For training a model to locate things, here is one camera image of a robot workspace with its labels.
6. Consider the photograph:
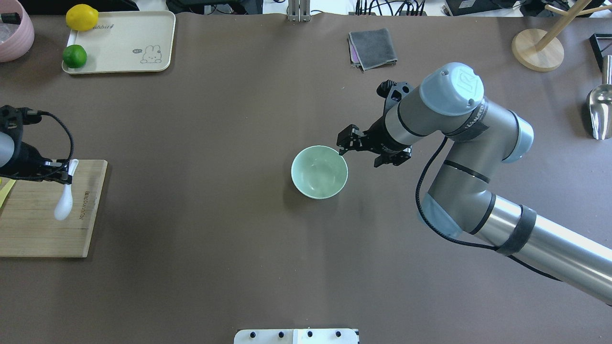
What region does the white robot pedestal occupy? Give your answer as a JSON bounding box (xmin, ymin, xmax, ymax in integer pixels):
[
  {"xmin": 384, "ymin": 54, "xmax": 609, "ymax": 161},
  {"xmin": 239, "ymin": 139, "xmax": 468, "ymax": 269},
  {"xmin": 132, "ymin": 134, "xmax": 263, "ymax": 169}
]
[{"xmin": 233, "ymin": 327, "xmax": 360, "ymax": 344}]

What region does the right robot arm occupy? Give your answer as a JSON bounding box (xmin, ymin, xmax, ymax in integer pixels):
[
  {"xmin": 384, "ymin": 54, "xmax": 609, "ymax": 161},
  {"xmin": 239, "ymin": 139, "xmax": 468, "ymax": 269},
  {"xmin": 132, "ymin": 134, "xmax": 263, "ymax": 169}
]
[{"xmin": 337, "ymin": 62, "xmax": 612, "ymax": 305}]

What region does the aluminium frame post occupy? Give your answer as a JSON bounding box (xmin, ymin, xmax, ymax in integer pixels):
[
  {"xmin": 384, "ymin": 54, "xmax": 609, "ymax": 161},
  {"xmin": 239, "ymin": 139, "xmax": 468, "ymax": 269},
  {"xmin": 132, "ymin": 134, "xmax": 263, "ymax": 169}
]
[{"xmin": 287, "ymin": 0, "xmax": 311, "ymax": 22}]

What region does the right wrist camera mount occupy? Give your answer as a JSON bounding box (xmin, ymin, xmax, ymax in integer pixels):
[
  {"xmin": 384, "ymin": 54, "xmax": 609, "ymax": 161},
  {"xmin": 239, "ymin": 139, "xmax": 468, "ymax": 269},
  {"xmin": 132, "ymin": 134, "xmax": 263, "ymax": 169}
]
[{"xmin": 376, "ymin": 80, "xmax": 415, "ymax": 115}]

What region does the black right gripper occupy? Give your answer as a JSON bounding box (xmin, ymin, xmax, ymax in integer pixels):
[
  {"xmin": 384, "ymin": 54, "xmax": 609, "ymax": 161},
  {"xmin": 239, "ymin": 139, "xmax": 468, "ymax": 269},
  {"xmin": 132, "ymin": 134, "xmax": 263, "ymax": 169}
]
[{"xmin": 337, "ymin": 117, "xmax": 412, "ymax": 168}]

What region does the yellow plastic knife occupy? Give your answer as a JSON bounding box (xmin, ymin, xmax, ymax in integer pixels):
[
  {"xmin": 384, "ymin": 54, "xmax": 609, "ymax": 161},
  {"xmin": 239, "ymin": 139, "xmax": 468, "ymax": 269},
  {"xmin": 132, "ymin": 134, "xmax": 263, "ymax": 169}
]
[{"xmin": 0, "ymin": 178, "xmax": 17, "ymax": 208}]

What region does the metal scoop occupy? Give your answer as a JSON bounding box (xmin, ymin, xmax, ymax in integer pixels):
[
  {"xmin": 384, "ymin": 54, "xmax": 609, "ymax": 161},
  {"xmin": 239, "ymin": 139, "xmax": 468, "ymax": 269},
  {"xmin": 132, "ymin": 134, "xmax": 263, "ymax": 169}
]
[{"xmin": 587, "ymin": 55, "xmax": 612, "ymax": 140}]

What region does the green ceramic bowl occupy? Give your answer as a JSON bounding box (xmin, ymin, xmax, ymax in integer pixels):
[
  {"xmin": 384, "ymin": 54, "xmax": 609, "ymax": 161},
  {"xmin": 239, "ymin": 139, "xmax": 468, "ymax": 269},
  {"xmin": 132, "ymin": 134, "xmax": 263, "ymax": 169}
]
[{"xmin": 290, "ymin": 145, "xmax": 349, "ymax": 200}]

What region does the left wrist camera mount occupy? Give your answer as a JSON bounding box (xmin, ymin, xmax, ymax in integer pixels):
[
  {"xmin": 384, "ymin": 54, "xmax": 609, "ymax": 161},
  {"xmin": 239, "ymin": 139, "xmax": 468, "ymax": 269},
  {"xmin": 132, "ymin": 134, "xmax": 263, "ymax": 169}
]
[{"xmin": 0, "ymin": 105, "xmax": 42, "ymax": 141}]

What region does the wooden cutting board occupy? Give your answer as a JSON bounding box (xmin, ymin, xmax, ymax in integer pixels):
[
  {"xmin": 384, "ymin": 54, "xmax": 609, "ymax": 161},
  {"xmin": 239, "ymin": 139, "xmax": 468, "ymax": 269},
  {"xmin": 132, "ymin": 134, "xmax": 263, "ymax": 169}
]
[{"xmin": 0, "ymin": 160, "xmax": 108, "ymax": 258}]

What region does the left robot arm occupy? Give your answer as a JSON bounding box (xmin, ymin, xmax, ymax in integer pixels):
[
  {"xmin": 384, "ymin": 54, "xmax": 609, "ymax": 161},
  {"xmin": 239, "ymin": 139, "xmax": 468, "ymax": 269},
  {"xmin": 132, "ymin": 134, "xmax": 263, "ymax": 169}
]
[{"xmin": 0, "ymin": 132, "xmax": 79, "ymax": 185}]

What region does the grey folded cloth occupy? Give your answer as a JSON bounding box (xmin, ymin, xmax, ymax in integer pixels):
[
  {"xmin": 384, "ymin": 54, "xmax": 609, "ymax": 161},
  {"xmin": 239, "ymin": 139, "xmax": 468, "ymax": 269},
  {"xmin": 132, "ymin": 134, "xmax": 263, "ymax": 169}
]
[{"xmin": 348, "ymin": 28, "xmax": 398, "ymax": 71}]

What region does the wooden mug tree stand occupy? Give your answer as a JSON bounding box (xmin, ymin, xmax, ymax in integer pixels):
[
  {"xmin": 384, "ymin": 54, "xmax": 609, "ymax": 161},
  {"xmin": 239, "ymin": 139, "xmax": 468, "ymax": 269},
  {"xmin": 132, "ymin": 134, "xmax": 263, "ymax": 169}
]
[{"xmin": 511, "ymin": 0, "xmax": 612, "ymax": 72}]

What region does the pink bowl with ice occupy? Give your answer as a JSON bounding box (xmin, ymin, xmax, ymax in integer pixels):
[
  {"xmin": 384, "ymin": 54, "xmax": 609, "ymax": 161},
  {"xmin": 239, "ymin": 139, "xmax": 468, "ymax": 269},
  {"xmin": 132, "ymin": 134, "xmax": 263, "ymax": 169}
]
[{"xmin": 0, "ymin": 0, "xmax": 34, "ymax": 63}]

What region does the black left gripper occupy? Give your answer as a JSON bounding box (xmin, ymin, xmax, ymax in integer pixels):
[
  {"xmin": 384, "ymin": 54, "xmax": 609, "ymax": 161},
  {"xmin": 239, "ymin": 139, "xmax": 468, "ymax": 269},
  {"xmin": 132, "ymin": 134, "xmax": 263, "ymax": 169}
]
[{"xmin": 14, "ymin": 143, "xmax": 73, "ymax": 185}]

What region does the green lime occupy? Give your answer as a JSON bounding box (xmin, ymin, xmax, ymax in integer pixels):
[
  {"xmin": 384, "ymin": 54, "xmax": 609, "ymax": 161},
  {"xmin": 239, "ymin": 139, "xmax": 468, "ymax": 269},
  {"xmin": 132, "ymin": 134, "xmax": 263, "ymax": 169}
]
[{"xmin": 63, "ymin": 45, "xmax": 87, "ymax": 68}]

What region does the white ceramic spoon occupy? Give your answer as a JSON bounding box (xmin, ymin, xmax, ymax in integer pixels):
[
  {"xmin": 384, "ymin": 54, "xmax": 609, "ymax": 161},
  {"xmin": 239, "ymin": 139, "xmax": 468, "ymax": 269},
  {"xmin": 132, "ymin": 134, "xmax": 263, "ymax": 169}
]
[{"xmin": 53, "ymin": 159, "xmax": 79, "ymax": 221}]

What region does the yellow lemon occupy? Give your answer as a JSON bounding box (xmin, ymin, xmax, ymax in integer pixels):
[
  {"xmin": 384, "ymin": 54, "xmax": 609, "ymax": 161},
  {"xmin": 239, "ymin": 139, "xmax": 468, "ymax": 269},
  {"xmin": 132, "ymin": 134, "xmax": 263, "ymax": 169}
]
[{"xmin": 65, "ymin": 4, "xmax": 99, "ymax": 32}]

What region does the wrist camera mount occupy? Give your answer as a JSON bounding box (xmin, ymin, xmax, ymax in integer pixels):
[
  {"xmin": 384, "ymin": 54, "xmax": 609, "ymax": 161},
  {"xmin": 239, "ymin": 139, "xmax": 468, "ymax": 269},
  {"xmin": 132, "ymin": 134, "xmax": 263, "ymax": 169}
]
[
  {"xmin": 0, "ymin": 105, "xmax": 42, "ymax": 141},
  {"xmin": 376, "ymin": 80, "xmax": 415, "ymax": 115}
]

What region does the cream serving tray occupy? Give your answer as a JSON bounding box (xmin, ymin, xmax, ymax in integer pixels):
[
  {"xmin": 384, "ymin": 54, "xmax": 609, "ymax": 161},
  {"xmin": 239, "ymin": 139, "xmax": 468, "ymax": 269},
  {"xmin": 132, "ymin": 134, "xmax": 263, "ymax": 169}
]
[{"xmin": 62, "ymin": 11, "xmax": 176, "ymax": 75}]

